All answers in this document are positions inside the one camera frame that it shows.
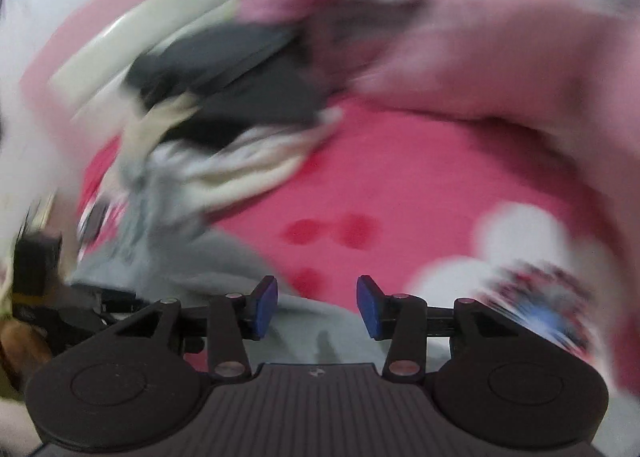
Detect grey pants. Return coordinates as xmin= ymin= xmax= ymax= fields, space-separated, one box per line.
xmin=70 ymin=217 xmax=453 ymax=373

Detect pink floral bed sheet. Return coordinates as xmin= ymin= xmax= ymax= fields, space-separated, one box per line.
xmin=20 ymin=0 xmax=640 ymax=388

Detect pink floral quilt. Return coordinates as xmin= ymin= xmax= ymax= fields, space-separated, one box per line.
xmin=235 ymin=0 xmax=640 ymax=218

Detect white cloth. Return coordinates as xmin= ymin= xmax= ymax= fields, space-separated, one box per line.
xmin=150 ymin=107 xmax=346 ymax=218

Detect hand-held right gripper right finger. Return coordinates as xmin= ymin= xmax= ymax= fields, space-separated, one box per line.
xmin=356 ymin=275 xmax=523 ymax=382

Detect dark grey garment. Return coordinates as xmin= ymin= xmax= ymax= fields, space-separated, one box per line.
xmin=122 ymin=20 xmax=341 ymax=148

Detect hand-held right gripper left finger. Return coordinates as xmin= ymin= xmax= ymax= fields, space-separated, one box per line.
xmin=107 ymin=275 xmax=279 ymax=380

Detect pink white headboard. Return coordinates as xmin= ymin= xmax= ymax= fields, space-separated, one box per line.
xmin=20 ymin=0 xmax=251 ymax=113

